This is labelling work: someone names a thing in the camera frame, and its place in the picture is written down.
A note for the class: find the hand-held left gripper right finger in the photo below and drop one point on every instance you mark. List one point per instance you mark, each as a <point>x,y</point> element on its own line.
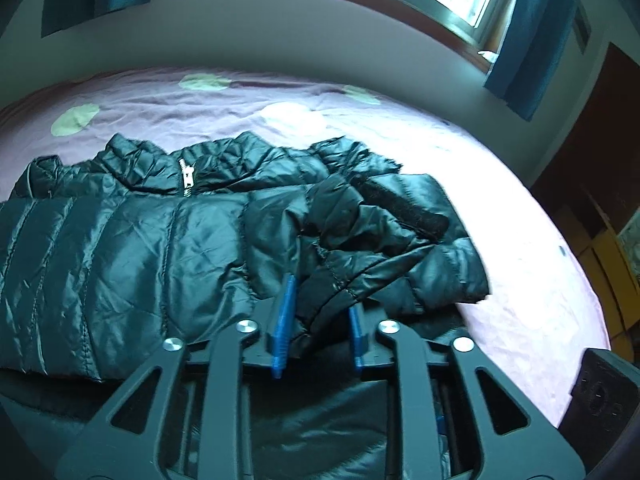
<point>355,337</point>

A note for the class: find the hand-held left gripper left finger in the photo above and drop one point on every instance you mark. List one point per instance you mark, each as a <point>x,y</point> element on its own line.
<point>283,322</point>

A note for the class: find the yellow furniture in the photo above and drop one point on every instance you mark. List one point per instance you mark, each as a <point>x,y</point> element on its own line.
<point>607,290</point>

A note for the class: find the wall vent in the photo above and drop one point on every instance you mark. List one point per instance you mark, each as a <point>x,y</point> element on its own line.
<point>582,27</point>

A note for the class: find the patterned beige cloth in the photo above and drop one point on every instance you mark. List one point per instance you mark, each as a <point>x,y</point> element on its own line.
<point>631,247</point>

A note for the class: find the pink bed sheet green dots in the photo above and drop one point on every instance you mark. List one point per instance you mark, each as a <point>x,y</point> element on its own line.
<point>500,240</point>

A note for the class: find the black puffer jacket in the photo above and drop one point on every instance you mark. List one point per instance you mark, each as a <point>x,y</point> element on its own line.
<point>150,255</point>

